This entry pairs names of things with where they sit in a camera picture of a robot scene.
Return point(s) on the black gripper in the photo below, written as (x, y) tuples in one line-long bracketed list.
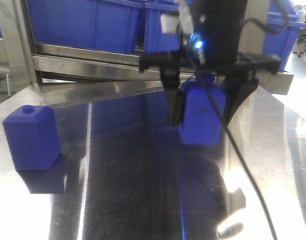
[(209, 33)]

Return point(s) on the blue box-shaped part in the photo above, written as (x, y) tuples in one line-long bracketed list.
[(200, 124)]

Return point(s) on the blue bin right on shelf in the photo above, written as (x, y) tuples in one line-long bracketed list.
[(155, 41)]

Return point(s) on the blue bin on shelf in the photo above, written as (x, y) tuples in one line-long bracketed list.
[(155, 41), (88, 24)]

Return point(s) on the blue bin left on shelf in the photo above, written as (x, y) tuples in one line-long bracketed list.
[(88, 24)]

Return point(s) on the blue box part on table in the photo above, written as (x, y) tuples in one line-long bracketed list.
[(32, 137)]

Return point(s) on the green potted plant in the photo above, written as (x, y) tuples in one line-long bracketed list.
[(300, 44)]

